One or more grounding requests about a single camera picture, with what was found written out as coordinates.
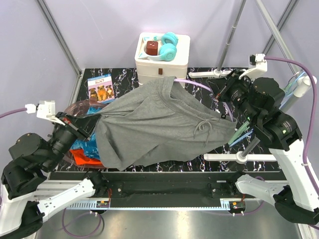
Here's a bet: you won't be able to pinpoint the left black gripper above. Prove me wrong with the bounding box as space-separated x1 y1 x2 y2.
43 111 102 170

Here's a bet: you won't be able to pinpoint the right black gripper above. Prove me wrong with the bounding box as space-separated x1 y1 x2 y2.
208 67 260 123

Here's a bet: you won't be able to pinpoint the blue patterned shorts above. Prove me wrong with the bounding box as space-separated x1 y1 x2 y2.
73 107 105 161

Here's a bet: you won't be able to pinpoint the orange shorts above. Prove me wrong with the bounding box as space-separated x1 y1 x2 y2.
69 149 103 166

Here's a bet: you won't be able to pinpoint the lilac hanger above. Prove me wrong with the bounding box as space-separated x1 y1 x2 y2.
174 78 234 121

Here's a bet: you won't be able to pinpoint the light blue wire hanger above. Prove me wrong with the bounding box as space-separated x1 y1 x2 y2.
230 71 305 147

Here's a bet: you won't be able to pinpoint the grey shorts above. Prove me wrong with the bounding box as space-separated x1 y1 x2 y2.
95 77 237 171

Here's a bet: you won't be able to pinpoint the mint green hanger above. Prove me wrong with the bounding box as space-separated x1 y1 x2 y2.
228 121 250 145

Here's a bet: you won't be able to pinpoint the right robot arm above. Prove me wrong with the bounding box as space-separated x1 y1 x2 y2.
209 69 319 226

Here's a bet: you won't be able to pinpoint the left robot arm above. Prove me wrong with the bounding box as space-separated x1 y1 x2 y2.
0 112 108 239

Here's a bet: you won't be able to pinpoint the pink transparent basin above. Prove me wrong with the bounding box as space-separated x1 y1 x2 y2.
63 100 105 169

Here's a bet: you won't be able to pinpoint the dog picture book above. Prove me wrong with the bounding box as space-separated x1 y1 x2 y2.
87 74 115 104

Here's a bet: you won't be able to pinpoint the white clothes rack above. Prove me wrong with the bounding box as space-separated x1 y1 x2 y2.
189 0 316 160

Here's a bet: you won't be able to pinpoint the teal headphones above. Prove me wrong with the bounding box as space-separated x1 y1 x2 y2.
138 32 178 61

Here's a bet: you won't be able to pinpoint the white drawer unit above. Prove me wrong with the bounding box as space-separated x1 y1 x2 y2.
135 32 190 85

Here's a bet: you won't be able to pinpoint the brown cube box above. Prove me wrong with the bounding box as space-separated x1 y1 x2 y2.
146 41 159 56

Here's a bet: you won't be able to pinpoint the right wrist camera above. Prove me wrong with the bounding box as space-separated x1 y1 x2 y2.
239 53 268 80

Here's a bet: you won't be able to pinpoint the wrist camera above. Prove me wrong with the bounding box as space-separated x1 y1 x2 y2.
25 101 65 125
239 53 268 80

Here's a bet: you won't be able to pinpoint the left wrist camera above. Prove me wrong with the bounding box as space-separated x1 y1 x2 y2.
25 101 65 125

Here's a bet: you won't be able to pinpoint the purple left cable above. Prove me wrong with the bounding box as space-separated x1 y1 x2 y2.
0 107 28 120

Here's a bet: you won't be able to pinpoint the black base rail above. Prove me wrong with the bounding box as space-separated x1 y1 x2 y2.
49 170 287 209

